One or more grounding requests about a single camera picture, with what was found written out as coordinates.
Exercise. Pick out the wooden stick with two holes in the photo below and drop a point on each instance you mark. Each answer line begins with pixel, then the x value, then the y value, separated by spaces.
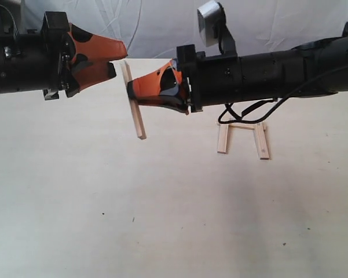
pixel 261 142

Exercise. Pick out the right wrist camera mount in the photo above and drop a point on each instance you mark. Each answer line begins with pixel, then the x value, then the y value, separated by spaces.
pixel 213 29

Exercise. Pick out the plain wooden stick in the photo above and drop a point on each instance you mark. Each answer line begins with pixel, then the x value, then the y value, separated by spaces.
pixel 248 126

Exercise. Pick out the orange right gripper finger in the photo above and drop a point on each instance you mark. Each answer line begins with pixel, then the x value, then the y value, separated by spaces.
pixel 160 84

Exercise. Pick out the white wrinkled backdrop cloth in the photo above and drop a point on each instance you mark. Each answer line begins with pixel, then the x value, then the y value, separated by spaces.
pixel 154 28

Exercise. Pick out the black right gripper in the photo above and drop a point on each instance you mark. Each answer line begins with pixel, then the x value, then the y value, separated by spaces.
pixel 315 69

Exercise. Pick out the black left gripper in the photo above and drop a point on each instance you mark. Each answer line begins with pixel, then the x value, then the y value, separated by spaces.
pixel 40 60

